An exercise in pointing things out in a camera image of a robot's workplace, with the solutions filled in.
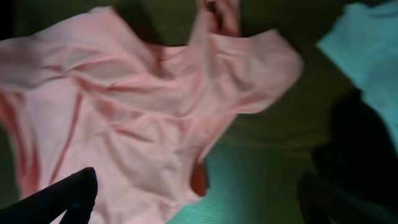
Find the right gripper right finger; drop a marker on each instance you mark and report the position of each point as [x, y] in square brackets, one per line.
[323, 203]

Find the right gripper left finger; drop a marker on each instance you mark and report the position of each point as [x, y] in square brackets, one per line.
[73, 198]

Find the pink t-shirt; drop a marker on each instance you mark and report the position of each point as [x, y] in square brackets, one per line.
[88, 92]

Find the black t-shirt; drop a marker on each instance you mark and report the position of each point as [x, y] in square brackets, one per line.
[360, 157]

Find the white t-shirt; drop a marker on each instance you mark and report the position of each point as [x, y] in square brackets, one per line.
[363, 44]

